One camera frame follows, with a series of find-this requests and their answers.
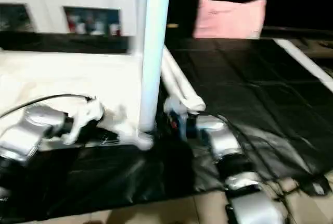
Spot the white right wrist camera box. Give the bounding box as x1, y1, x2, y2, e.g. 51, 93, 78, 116
163, 96, 189, 116

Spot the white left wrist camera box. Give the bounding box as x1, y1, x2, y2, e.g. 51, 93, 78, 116
61, 97, 106, 145

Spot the black tripod stand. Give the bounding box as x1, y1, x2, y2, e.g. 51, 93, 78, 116
291, 178, 333, 197

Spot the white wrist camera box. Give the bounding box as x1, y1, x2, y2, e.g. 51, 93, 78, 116
61, 97, 106, 145
163, 96, 189, 116

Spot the white glass-door cabinet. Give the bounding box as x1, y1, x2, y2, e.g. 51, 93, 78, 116
0, 0, 139, 37

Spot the pink printed pillow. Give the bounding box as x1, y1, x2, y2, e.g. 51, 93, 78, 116
193, 0, 267, 40

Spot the white plastic table leg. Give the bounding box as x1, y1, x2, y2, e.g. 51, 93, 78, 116
137, 0, 173, 134
162, 46, 207, 112
134, 0, 150, 57
160, 57, 194, 113

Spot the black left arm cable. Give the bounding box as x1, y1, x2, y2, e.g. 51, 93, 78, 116
0, 94, 95, 119

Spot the black work mat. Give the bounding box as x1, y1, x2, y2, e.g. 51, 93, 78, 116
0, 30, 333, 222

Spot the black sofa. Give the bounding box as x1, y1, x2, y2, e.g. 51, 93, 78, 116
169, 0, 333, 39

